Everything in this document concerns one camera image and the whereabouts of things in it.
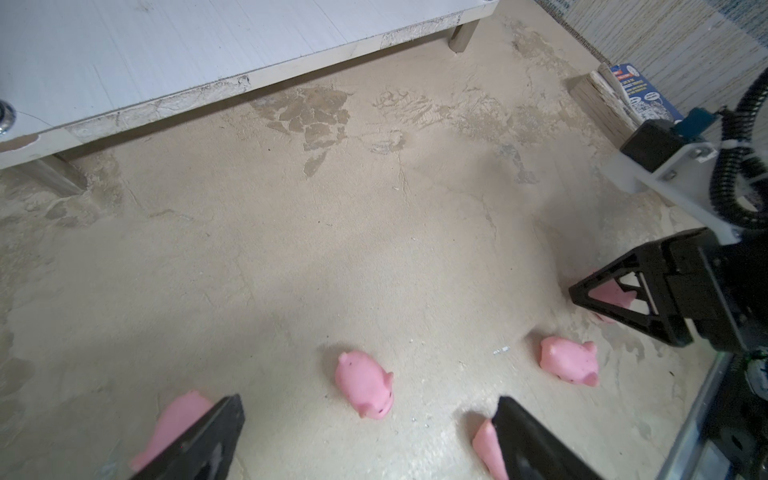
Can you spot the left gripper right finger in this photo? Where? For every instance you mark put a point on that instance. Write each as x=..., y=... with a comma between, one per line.
x=531, y=451

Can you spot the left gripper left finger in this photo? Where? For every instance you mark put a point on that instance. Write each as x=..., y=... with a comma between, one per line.
x=206, y=450

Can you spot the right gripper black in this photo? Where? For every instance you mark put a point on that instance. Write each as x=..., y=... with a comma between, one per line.
x=721, y=288

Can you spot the pink pig toy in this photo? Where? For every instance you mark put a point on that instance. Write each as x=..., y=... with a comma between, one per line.
x=181, y=414
x=610, y=292
x=570, y=361
x=365, y=384
x=486, y=445

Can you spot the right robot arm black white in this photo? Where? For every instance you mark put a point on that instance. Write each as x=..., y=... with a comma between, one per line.
x=725, y=433

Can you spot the white two-tier shelf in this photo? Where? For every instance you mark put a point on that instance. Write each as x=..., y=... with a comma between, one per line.
x=74, y=72

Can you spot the blue picture book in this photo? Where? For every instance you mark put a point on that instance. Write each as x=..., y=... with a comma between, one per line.
x=619, y=99

